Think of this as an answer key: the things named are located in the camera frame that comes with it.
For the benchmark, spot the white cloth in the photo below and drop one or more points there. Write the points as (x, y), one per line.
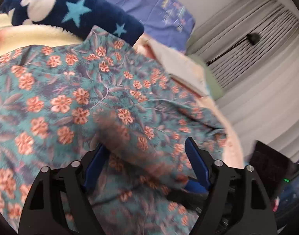
(178, 66)

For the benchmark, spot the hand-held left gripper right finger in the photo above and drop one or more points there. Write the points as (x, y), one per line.
(198, 162)

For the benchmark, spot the navy star print blanket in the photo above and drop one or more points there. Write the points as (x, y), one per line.
(90, 12)

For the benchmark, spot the cream fleece blanket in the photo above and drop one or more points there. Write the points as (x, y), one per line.
(41, 34)

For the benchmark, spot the grey pleated curtain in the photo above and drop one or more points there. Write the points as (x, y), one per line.
(262, 66)

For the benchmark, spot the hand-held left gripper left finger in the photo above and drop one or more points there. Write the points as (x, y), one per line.
(94, 166)

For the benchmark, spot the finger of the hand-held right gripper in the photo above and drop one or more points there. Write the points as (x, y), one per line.
(188, 197)

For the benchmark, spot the teal floral garment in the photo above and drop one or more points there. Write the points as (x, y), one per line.
(66, 90)

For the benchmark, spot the pale green cloth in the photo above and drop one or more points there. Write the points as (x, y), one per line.
(214, 83)

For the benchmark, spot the blue printed bed sheet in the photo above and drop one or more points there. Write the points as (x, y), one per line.
(144, 2)

